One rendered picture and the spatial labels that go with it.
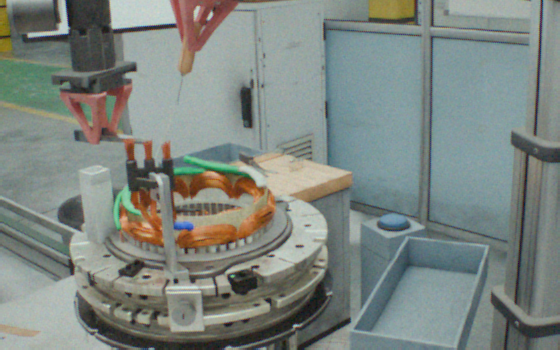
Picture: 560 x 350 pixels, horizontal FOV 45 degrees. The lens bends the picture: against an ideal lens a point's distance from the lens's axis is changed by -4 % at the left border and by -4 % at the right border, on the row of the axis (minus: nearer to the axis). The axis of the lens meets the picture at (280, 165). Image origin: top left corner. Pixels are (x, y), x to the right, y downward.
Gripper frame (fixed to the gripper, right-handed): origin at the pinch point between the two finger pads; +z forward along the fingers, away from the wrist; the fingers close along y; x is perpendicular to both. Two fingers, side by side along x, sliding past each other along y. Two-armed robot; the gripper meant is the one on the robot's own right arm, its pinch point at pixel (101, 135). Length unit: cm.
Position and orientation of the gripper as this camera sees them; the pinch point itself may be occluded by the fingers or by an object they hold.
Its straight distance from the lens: 95.8
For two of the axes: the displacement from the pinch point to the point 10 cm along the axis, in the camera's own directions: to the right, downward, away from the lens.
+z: 0.4, 9.5, 3.2
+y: -4.8, 3.0, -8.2
